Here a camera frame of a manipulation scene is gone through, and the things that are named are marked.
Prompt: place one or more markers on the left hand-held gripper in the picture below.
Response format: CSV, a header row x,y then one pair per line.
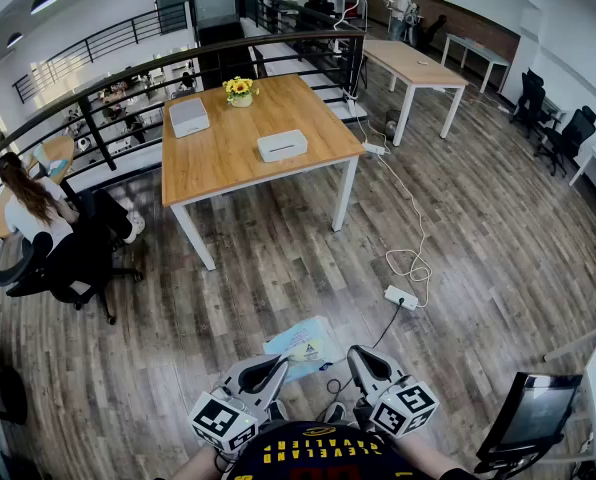
x,y
225,420

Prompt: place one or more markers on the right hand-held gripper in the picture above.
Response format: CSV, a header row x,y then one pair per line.
x,y
403,410

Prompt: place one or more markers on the light blue printed packet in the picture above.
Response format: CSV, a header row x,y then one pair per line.
x,y
303,343

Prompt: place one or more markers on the white rectangular box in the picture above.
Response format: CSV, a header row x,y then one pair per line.
x,y
282,147

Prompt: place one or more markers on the person's left forearm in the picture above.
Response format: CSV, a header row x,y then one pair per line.
x,y
200,463

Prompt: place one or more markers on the person's right forearm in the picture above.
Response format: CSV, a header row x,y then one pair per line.
x,y
420,455

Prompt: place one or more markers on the white open plastic box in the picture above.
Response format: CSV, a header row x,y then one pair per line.
x,y
189,117

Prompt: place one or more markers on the person's left shoe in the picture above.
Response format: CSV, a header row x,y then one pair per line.
x,y
278,410

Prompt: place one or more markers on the person's shoe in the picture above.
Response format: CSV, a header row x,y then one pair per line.
x,y
335,412
278,410

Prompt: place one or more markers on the person's right shoe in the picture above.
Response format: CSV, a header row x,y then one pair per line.
x,y
335,412

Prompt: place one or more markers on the person's dark printed shirt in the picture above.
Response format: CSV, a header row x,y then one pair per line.
x,y
323,455

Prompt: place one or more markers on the black monitor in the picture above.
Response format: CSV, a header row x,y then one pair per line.
x,y
535,415

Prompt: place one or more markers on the black office chair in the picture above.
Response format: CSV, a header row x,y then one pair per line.
x,y
570,135
530,98
430,30
78,273

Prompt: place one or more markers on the square wooden table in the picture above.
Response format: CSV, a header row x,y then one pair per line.
x,y
278,113

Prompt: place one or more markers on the sunflower pot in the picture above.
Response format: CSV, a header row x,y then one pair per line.
x,y
240,90

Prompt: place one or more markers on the curved black metal railing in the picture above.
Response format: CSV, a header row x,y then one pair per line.
x,y
98,133

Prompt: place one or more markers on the distant seated people group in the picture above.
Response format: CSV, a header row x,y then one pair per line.
x,y
123,113

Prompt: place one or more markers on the round wooden table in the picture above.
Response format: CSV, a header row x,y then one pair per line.
x,y
60,150

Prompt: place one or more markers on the long wooden table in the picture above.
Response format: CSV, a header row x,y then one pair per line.
x,y
408,63

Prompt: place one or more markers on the grey narrow table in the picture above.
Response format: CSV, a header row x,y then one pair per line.
x,y
478,50

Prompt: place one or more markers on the black stair railing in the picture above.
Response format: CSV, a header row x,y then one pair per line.
x,y
298,15

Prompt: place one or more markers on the distant black railing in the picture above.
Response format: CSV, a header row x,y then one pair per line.
x,y
108,33

